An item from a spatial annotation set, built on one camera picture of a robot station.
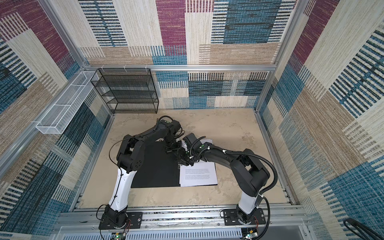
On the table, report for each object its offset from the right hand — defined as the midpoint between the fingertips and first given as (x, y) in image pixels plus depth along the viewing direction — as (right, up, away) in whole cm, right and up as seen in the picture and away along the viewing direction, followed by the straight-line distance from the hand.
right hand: (176, 162), depth 85 cm
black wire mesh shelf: (-39, +46, +26) cm, 65 cm away
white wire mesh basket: (-54, +24, -14) cm, 61 cm away
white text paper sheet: (+14, -7, +3) cm, 16 cm away
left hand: (+2, +3, +10) cm, 10 cm away
